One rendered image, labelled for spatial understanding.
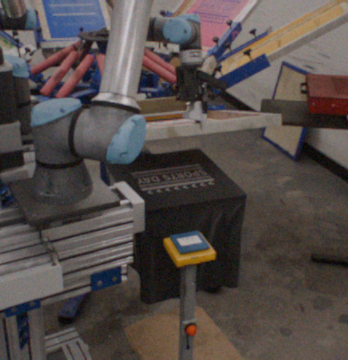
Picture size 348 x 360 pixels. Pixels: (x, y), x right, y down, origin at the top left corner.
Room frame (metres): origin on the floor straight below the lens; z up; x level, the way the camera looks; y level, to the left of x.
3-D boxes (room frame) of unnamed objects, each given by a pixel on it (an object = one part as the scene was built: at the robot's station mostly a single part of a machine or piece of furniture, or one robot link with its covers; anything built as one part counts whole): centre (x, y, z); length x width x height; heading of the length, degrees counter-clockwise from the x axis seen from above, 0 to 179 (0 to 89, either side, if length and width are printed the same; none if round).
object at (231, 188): (1.94, 0.01, 0.95); 0.48 x 0.44 x 0.01; 20
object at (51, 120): (1.19, 0.27, 1.42); 0.13 x 0.12 x 0.14; 72
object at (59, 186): (1.19, 0.28, 1.31); 0.15 x 0.15 x 0.10
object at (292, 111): (2.87, -0.27, 0.91); 1.34 x 0.40 x 0.08; 80
